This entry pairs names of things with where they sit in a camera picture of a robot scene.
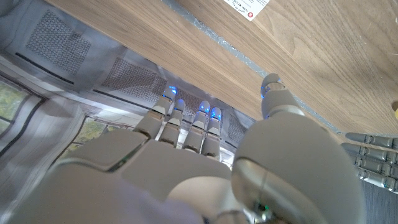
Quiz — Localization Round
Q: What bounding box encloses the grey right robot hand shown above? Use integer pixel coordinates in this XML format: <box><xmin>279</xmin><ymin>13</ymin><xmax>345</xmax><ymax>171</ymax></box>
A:
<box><xmin>0</xmin><ymin>73</ymin><xmax>368</xmax><ymax>224</ymax></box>

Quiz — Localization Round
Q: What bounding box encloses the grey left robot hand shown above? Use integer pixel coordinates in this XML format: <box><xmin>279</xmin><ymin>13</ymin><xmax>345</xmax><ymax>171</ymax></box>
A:
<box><xmin>340</xmin><ymin>132</ymin><xmax>398</xmax><ymax>192</ymax></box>

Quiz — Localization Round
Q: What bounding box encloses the wooden table board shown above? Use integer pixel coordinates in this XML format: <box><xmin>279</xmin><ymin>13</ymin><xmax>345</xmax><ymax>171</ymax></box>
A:
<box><xmin>161</xmin><ymin>0</ymin><xmax>343</xmax><ymax>134</ymax></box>

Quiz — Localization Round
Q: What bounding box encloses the printed window backdrop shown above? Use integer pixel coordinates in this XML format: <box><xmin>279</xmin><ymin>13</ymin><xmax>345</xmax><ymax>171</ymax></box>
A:
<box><xmin>0</xmin><ymin>0</ymin><xmax>265</xmax><ymax>215</ymax></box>

